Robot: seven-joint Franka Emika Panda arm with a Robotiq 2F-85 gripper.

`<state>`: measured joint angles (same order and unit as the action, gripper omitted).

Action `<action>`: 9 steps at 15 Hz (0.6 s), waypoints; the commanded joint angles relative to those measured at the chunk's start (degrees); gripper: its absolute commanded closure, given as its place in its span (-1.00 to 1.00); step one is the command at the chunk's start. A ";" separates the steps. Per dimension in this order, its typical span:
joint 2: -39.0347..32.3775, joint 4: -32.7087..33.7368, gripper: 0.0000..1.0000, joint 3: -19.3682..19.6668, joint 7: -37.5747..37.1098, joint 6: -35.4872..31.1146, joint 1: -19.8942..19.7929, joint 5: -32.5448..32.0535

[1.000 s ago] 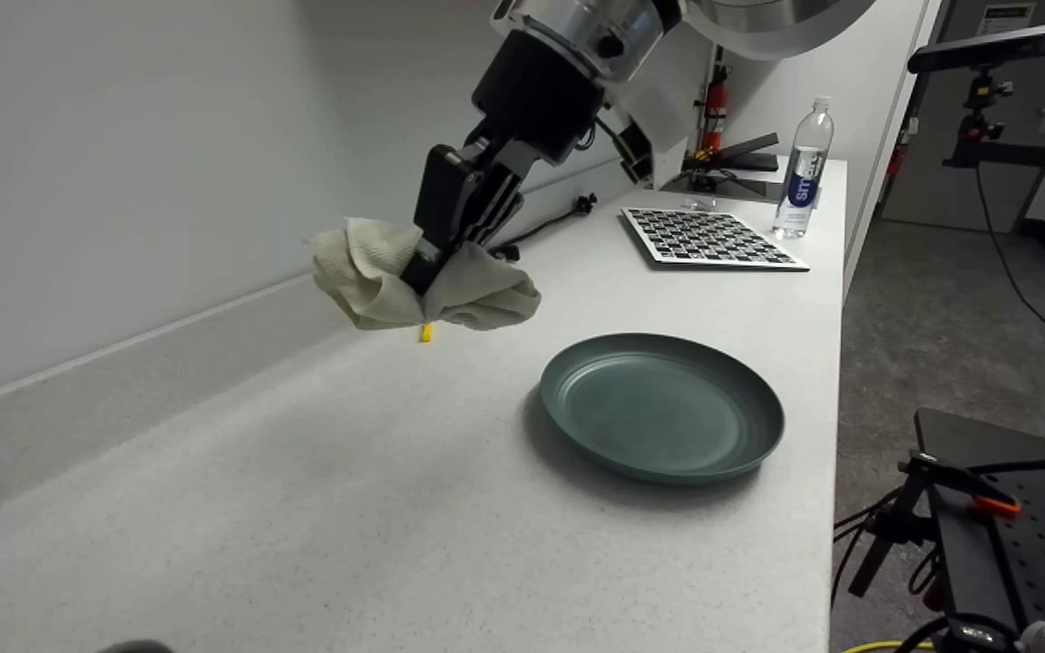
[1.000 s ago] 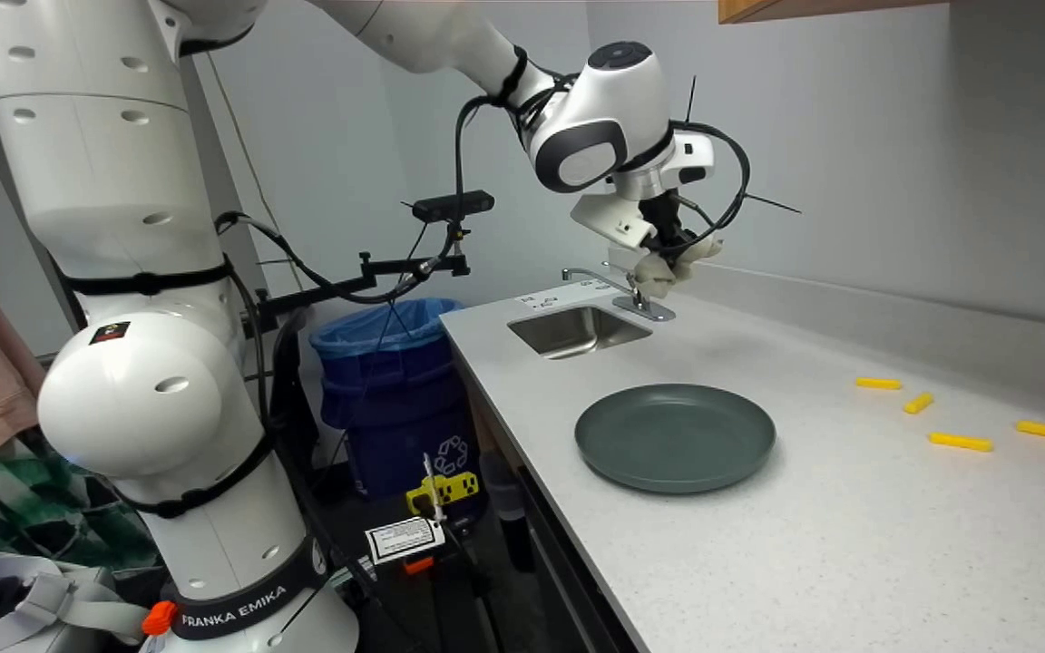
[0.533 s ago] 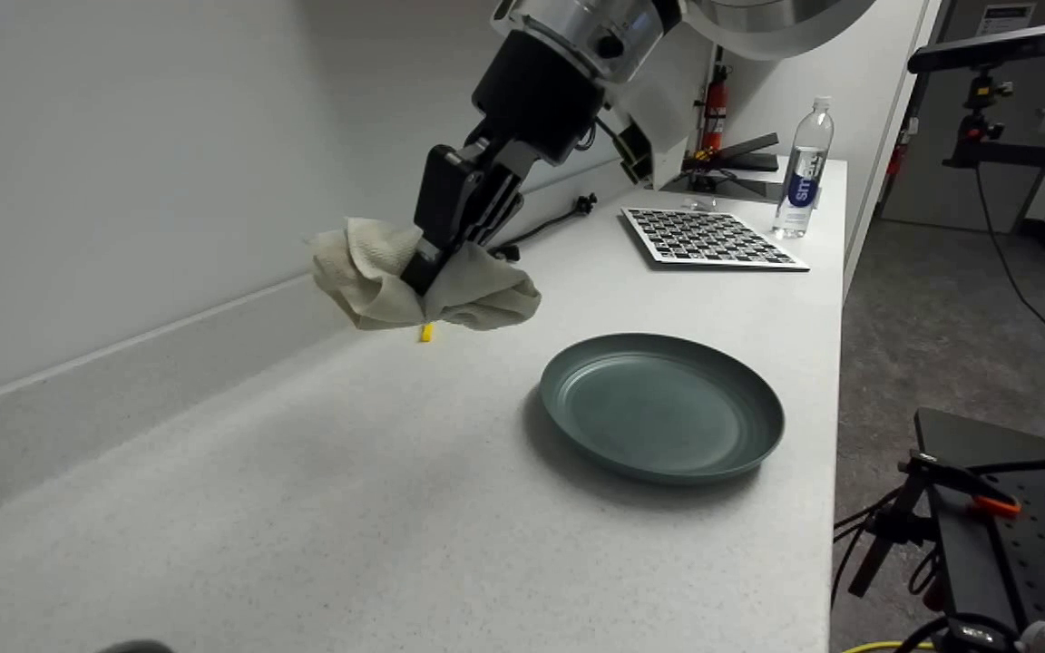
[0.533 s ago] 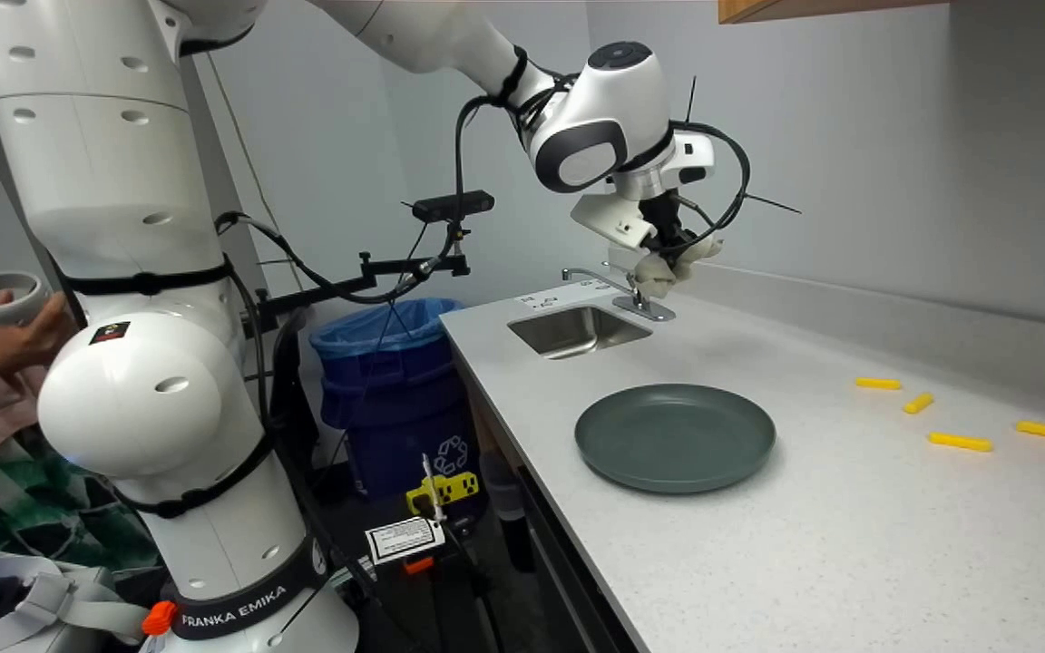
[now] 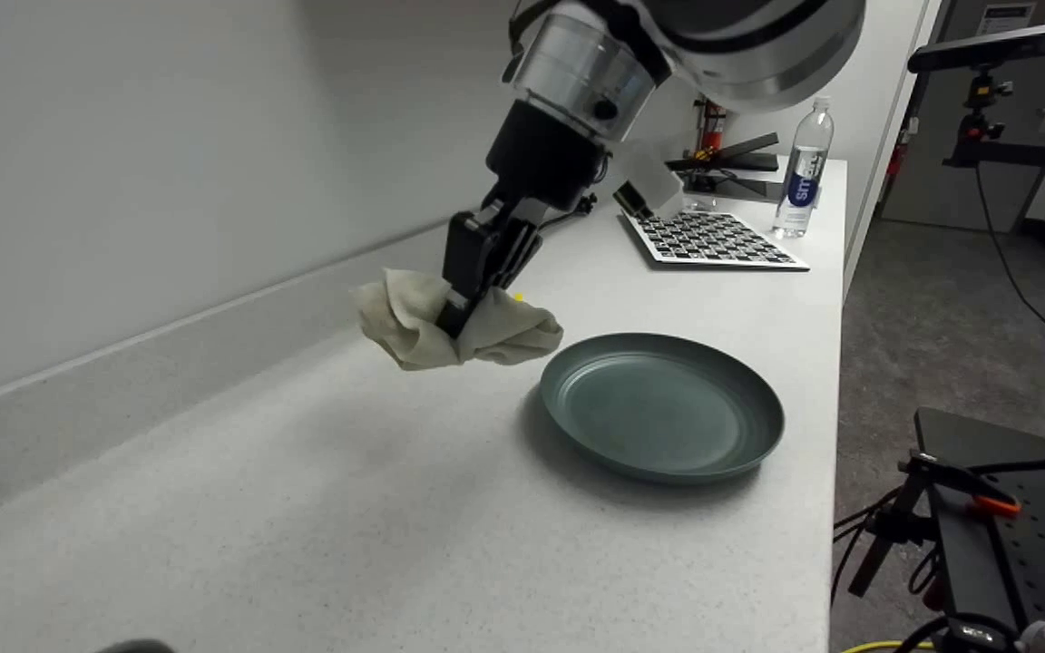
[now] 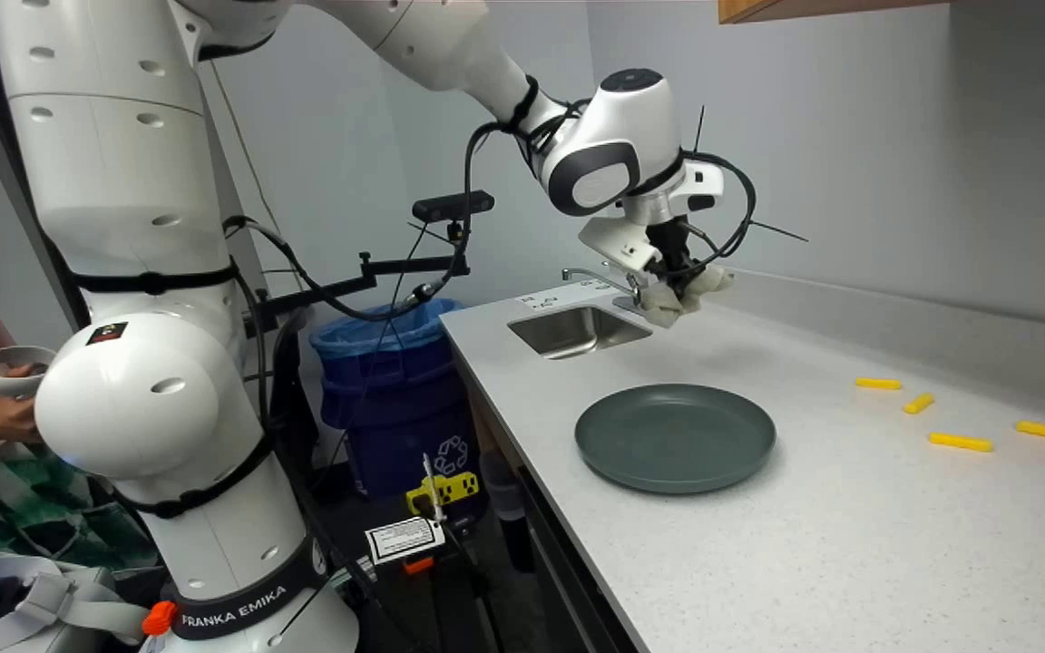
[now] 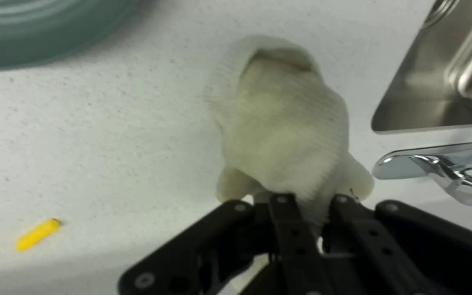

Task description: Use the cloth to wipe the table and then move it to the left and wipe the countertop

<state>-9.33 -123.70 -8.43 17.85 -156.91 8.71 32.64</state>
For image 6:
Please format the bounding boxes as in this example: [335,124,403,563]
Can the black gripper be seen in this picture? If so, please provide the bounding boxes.
[646,213,704,302]

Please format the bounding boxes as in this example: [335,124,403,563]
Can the white VR controller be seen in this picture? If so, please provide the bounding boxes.
[0,344,60,402]

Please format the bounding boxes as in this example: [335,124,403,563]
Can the operator hand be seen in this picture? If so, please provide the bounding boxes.
[0,394,45,450]

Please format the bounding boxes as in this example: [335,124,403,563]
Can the chrome faucet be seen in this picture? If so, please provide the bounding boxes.
[560,265,652,308]

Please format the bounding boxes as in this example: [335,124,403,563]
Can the steel sink basin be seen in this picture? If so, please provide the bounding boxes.
[506,302,652,363]

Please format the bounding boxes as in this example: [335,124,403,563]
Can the dark green plate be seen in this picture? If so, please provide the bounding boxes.
[571,379,780,502]

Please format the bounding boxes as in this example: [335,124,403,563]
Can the blue recycling bin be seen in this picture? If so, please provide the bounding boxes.
[308,298,484,504]

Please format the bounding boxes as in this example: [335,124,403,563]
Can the yellow black tag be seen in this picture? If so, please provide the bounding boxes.
[403,467,484,521]

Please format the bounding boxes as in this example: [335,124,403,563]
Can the white label box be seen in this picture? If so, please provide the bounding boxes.
[363,516,450,571]

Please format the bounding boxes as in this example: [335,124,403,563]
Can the orange knob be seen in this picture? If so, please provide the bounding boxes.
[138,600,177,643]

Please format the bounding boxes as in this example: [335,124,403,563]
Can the green patterned fabric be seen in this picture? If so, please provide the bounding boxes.
[0,463,164,608]

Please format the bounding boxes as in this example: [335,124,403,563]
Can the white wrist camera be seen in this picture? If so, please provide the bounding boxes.
[576,213,661,277]

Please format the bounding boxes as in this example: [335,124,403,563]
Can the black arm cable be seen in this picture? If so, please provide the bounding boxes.
[227,84,762,329]

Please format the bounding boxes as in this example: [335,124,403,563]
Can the black stereo camera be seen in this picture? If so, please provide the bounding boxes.
[412,188,499,226]

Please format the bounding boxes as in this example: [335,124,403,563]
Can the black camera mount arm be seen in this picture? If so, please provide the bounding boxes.
[246,216,477,329]

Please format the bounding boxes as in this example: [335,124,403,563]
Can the wooden wall cabinet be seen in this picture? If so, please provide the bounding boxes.
[714,0,951,29]

